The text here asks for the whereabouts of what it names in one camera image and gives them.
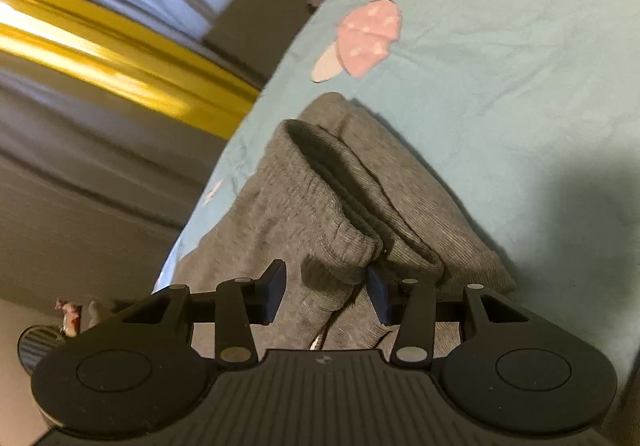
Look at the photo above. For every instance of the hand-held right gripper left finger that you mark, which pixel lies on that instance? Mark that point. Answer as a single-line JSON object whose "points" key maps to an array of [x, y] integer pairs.
{"points": [[274, 291]]}

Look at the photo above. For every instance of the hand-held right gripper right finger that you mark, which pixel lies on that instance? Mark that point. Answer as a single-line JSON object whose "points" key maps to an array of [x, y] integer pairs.
{"points": [[380, 298]]}

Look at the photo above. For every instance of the grey pants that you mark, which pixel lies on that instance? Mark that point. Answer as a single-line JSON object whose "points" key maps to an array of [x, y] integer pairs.
{"points": [[320, 206]]}

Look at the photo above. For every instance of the small red and white packet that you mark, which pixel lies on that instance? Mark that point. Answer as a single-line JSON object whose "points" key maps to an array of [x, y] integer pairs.
{"points": [[70, 318]]}

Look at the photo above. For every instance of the beige curtain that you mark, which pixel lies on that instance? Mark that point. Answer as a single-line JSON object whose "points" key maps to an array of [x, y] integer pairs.
{"points": [[100, 166]]}

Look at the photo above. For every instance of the striped slipper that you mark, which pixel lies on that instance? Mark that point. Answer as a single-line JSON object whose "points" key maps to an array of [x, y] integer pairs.
{"points": [[37, 342]]}

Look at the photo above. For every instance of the yellow curtain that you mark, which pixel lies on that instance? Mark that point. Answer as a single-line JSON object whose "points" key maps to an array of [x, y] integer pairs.
{"points": [[125, 71]]}

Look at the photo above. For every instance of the light blue printed bed sheet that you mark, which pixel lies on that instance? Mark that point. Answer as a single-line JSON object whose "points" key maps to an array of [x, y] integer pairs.
{"points": [[500, 51]]}

